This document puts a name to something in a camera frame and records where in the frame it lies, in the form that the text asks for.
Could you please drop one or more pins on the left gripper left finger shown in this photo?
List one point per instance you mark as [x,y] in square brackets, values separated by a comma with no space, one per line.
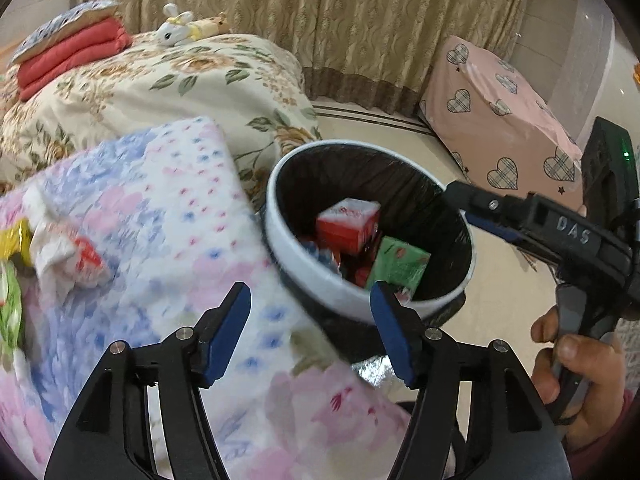
[107,433]

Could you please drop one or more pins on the yellow snack packet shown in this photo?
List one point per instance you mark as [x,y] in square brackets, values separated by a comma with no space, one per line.
[15,243]

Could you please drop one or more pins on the white plastic bag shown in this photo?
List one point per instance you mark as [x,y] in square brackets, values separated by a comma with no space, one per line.
[62,257]

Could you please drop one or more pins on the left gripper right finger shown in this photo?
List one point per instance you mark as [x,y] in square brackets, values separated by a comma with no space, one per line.
[510,434]

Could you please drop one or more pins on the red snack wrapper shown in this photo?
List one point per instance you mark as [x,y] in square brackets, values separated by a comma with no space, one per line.
[361,276]

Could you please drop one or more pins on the red white milk carton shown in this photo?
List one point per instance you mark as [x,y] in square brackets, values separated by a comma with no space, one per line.
[348,225]

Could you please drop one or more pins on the white bunny plush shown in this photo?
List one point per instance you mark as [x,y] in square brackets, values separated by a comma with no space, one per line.
[175,30]

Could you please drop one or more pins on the green snack bag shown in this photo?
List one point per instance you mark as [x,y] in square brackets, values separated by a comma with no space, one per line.
[11,314]

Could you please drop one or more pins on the folded red blanket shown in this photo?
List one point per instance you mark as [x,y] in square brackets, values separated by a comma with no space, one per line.
[92,43]

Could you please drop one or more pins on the pink floral bed sheet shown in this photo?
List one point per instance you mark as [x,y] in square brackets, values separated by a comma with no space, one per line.
[165,209]

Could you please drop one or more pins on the white round trash bin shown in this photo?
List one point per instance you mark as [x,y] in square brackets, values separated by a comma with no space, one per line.
[320,279]

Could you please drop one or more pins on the pink heart cloth cover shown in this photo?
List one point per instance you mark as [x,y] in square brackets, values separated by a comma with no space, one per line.
[502,134]

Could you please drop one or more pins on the green drink carton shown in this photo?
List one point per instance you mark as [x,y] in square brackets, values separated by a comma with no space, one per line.
[400,265]

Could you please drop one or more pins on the blue patterned pillow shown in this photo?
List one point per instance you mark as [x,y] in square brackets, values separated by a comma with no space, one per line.
[62,26]

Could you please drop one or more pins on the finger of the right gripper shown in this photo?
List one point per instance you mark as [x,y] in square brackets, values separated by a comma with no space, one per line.
[492,232]
[467,197]

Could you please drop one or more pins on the beige patterned curtain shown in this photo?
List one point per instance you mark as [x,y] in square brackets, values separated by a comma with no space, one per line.
[374,53]

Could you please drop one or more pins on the cream floral quilt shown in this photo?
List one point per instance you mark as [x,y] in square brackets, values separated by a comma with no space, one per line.
[247,84]

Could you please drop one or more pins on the white blue bag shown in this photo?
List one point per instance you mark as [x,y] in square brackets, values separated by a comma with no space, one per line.
[328,257]

